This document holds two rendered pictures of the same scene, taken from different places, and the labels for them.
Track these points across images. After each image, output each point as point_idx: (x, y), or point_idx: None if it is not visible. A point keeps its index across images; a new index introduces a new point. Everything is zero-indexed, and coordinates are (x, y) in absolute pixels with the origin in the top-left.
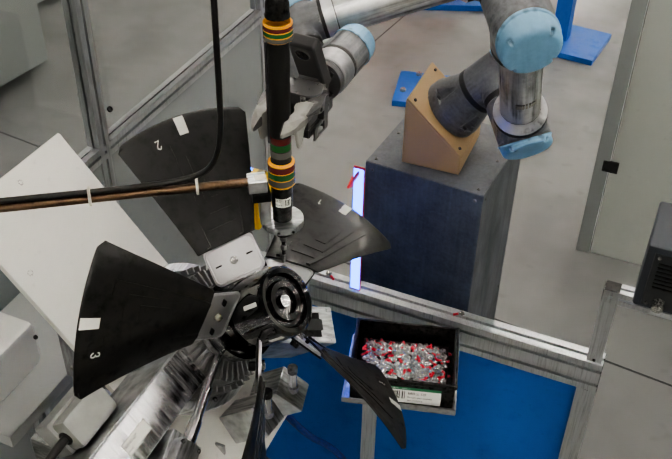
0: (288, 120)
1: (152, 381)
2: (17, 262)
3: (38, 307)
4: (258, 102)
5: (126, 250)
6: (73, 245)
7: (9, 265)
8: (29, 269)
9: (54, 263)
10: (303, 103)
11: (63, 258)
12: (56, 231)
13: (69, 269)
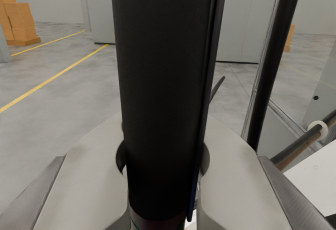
0: (119, 120)
1: (197, 188)
2: (324, 159)
3: (288, 170)
4: (263, 157)
5: (215, 92)
6: None
7: (322, 153)
8: (318, 167)
9: (323, 189)
10: (88, 224)
11: (328, 199)
12: None
13: (317, 202)
